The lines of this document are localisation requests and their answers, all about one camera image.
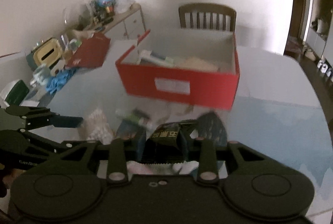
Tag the white kitchen cabinets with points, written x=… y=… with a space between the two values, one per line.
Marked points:
x=319 y=40

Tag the black snack packet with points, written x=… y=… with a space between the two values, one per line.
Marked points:
x=170 y=143

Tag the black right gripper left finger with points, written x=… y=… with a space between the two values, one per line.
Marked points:
x=67 y=184

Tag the dark round fan mat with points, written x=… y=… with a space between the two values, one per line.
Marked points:
x=210 y=127

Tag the white green tube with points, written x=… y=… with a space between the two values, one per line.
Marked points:
x=135 y=117

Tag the dark red paper bag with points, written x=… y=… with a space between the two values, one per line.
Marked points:
x=91 y=53

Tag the wooden chair behind box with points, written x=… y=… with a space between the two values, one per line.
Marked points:
x=207 y=16

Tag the red cardboard box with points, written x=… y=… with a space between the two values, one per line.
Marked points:
x=207 y=72

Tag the blue globe toy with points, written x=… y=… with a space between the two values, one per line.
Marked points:
x=105 y=5

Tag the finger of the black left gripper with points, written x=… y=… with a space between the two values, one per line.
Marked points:
x=41 y=149
x=39 y=117

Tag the blue crumpled cloth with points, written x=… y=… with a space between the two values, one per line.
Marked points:
x=56 y=83

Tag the white sideboard cabinet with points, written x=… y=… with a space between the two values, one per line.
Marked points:
x=128 y=25

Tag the yellow tissue box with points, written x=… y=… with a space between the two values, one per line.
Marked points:
x=45 y=53

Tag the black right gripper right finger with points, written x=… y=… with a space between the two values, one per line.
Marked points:
x=256 y=185

